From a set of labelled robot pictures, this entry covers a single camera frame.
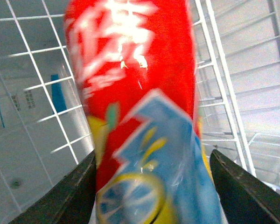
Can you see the red iced tea bottle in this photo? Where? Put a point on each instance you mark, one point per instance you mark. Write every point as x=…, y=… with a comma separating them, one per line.
x=134, y=65

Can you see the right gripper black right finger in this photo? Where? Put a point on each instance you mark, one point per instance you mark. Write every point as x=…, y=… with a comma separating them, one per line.
x=244, y=198

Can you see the white wire freezer basket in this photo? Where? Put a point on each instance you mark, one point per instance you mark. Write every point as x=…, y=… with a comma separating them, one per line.
x=243, y=61

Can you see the white chest freezer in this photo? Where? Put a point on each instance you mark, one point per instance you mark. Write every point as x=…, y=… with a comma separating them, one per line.
x=41, y=140

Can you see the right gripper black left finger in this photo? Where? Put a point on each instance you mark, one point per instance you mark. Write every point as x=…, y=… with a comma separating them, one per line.
x=69, y=202

